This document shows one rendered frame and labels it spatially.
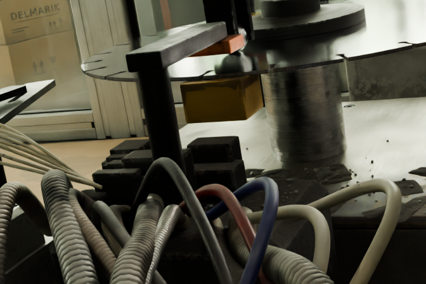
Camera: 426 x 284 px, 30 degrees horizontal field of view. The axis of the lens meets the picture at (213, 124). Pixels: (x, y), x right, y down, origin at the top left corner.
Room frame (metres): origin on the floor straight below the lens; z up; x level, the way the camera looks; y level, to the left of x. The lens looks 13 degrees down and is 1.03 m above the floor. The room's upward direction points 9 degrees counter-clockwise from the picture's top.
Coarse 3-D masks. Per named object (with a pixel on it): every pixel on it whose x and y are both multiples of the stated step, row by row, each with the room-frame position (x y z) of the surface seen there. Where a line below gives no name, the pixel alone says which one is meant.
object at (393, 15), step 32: (352, 0) 0.74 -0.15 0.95; (384, 0) 0.70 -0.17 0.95; (416, 0) 0.66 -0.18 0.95; (160, 32) 0.73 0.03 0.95; (352, 32) 0.54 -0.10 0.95; (384, 32) 0.52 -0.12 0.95; (416, 32) 0.50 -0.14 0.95; (96, 64) 0.59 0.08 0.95; (192, 64) 0.52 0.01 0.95; (224, 64) 0.49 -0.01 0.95; (256, 64) 0.48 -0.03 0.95; (288, 64) 0.46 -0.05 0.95; (320, 64) 0.45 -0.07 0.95
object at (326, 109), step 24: (288, 72) 0.59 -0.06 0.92; (312, 72) 0.58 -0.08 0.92; (336, 72) 0.60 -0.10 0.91; (264, 96) 0.61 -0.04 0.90; (288, 96) 0.59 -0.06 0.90; (312, 96) 0.58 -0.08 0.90; (336, 96) 0.59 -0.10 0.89; (288, 120) 0.59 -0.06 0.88; (312, 120) 0.58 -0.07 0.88; (336, 120) 0.59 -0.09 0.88; (288, 144) 0.59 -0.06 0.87; (312, 144) 0.58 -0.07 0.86; (336, 144) 0.59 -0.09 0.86
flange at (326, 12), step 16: (272, 0) 0.60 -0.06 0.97; (288, 0) 0.59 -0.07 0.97; (304, 0) 0.59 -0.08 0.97; (256, 16) 0.63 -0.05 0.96; (272, 16) 0.60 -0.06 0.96; (288, 16) 0.59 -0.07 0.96; (304, 16) 0.58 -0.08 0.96; (320, 16) 0.57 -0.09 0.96; (336, 16) 0.57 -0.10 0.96; (352, 16) 0.57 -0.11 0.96; (256, 32) 0.57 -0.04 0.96; (272, 32) 0.56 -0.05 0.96; (288, 32) 0.56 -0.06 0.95; (304, 32) 0.56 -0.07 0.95; (320, 32) 0.56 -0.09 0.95
